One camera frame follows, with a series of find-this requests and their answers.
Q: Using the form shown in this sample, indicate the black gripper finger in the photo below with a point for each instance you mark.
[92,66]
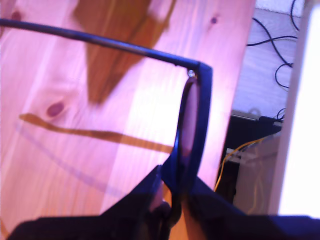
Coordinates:
[207,207]
[140,197]

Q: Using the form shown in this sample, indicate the black sunglasses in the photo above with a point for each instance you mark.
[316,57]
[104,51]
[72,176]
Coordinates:
[203,105]

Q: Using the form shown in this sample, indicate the black equipment box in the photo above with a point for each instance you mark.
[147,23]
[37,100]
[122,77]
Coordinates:
[245,130]

